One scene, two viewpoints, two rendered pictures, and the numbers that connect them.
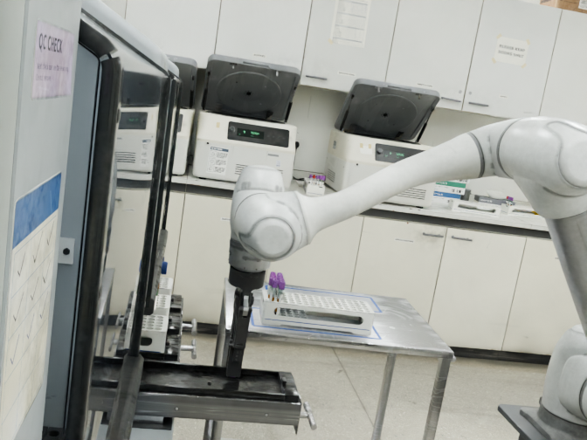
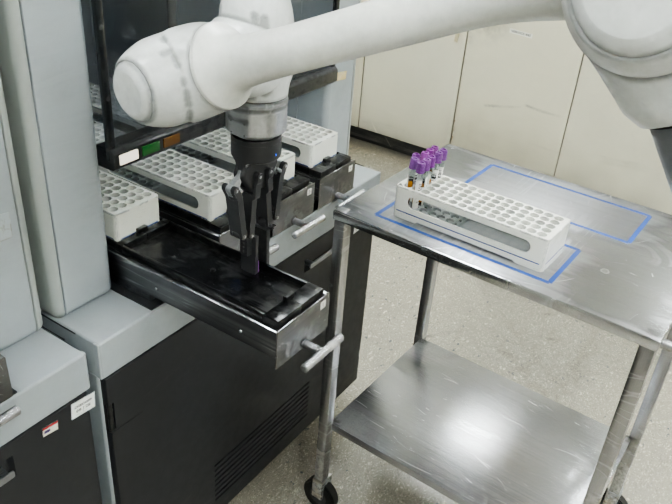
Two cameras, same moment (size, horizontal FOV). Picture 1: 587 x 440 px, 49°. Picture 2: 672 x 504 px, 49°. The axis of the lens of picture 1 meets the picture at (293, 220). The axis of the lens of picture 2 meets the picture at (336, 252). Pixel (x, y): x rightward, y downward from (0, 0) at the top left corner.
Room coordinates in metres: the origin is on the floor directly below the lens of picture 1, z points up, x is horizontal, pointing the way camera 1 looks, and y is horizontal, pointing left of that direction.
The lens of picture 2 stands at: (0.63, -0.69, 1.46)
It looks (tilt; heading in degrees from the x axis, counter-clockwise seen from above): 31 degrees down; 42
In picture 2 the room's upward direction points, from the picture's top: 5 degrees clockwise
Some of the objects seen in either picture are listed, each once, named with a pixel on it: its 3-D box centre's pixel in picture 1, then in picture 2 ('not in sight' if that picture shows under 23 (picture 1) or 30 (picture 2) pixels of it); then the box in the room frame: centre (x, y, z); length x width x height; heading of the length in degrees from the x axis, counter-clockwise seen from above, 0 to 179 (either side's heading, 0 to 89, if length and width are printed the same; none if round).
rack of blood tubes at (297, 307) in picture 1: (315, 312); (478, 216); (1.66, -0.10, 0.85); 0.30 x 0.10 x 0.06; 98
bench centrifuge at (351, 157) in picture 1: (383, 140); not in sight; (3.99, -0.47, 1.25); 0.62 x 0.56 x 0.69; 10
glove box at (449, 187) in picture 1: (445, 185); not in sight; (4.23, -0.95, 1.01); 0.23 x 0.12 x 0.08; 99
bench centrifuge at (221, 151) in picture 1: (245, 120); not in sight; (3.84, 0.37, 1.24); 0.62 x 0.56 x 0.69; 11
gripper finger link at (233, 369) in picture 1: (235, 360); (249, 252); (1.28, 0.08, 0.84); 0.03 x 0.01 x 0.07; 100
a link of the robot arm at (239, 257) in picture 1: (250, 254); (256, 113); (1.29, 0.08, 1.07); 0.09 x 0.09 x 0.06
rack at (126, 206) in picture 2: not in sight; (80, 194); (1.18, 0.43, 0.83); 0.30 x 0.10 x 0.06; 100
